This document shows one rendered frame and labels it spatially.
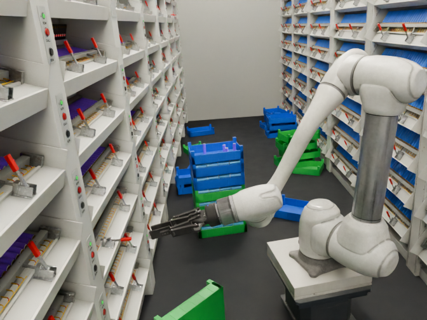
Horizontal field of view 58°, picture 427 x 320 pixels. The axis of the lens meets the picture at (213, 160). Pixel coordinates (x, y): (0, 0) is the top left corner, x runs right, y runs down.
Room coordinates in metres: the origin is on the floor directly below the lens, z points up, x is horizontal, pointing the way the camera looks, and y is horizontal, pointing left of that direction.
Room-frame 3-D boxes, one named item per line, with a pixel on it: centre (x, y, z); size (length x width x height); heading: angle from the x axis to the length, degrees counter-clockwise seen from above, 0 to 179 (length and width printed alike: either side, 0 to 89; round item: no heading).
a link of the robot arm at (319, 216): (1.37, -0.41, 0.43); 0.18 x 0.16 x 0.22; 33
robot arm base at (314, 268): (1.40, -0.40, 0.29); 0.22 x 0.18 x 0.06; 20
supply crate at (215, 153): (2.18, -0.01, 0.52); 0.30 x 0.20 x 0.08; 98
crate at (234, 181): (2.18, -0.01, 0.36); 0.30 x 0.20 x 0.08; 98
